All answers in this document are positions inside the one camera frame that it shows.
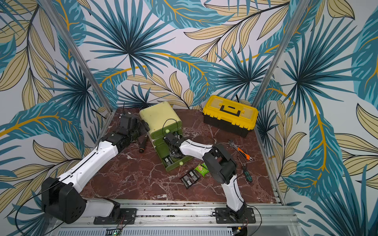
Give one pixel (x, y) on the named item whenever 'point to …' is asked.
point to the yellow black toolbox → (230, 116)
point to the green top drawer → (171, 129)
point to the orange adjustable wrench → (239, 150)
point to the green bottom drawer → (163, 151)
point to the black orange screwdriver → (143, 144)
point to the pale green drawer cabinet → (158, 117)
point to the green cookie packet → (202, 168)
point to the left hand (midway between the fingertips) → (143, 128)
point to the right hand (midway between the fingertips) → (176, 150)
